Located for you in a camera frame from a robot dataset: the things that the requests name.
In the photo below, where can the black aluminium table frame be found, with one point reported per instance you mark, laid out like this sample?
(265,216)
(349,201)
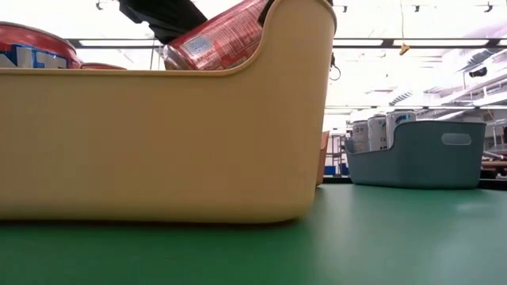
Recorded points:
(336,180)

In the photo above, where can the black ceiling camera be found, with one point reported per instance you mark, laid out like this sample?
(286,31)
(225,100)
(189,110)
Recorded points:
(478,72)

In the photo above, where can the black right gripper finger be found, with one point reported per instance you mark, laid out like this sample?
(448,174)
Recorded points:
(166,17)
(267,12)

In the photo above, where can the yellow hanging hook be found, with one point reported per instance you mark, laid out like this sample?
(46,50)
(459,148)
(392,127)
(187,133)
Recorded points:
(404,49)

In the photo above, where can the orange plastic bin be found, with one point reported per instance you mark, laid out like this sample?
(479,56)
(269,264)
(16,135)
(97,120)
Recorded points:
(321,158)

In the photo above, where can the metal shelf cart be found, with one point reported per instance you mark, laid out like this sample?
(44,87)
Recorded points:
(337,158)

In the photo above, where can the yellow plastic bin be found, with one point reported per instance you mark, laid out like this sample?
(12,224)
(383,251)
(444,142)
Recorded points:
(158,150)

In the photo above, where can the teal plastic bin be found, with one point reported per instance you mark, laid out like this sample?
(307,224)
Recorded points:
(428,166)

